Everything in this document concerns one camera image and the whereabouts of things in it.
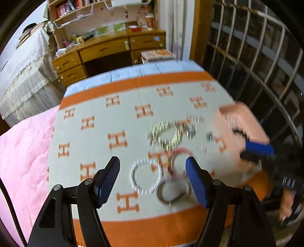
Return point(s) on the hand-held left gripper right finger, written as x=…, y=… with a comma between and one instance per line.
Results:
x=196, y=180

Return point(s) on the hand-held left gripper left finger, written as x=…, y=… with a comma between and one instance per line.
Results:
x=106, y=188

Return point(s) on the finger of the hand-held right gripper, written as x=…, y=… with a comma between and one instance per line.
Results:
x=239, y=132
x=260, y=148

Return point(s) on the pink jewelry box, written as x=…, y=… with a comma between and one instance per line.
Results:
x=237, y=116

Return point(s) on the wide silver bangle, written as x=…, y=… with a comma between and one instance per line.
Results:
x=159, y=192

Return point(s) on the person's right hand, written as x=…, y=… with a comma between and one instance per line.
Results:
x=287, y=204

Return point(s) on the cream orange printed blanket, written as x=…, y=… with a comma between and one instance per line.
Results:
x=95, y=147

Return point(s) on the pink quilt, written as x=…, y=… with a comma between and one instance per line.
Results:
x=23, y=166

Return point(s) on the white window grille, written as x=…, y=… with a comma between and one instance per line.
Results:
x=264, y=28

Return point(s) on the light blue bed sheet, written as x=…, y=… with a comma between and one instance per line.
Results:
x=142, y=71

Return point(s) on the white floral curtain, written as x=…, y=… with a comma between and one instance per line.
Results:
x=177, y=28

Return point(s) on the wooden desk with drawers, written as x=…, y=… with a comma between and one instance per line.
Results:
x=104, y=48

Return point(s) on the white and red cup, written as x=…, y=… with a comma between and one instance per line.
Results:
x=150, y=21

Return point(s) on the white lace cloth cover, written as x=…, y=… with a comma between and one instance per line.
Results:
x=26, y=66

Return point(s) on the red tin box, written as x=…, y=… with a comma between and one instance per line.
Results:
x=135, y=29

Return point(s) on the wooden desk hutch shelf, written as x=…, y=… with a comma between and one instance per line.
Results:
x=111, y=14

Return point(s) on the curved metal bed rail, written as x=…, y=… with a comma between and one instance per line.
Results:
x=273, y=93

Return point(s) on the wooden door frame post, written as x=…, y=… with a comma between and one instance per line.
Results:
x=197, y=30

